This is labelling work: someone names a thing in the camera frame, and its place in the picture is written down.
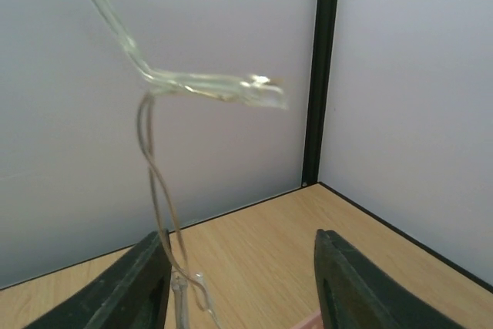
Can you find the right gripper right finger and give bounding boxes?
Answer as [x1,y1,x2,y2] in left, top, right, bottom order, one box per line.
[314,230,461,328]

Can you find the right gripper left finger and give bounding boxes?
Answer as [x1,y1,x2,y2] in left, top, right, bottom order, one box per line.
[27,232,172,329]

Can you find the clear led string lights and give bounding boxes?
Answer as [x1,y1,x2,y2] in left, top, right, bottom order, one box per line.
[65,0,292,329]

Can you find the pink plastic basket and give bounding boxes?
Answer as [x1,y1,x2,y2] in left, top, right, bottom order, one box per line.
[291,311,324,329]

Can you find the black frame rail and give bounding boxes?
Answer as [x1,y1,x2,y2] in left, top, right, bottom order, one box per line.
[301,0,337,187]

